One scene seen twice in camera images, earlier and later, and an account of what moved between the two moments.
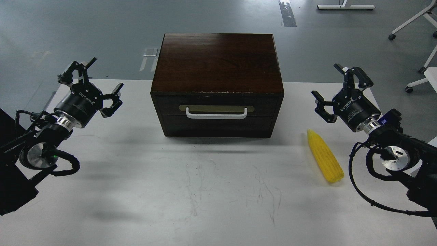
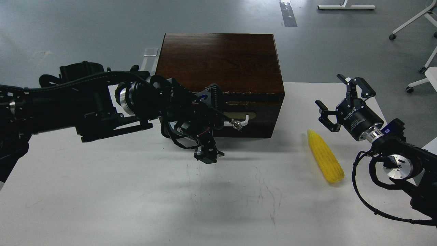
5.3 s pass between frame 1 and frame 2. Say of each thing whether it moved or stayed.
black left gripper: moved
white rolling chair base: stayed
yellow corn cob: stayed
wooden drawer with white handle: moved
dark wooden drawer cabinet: stayed
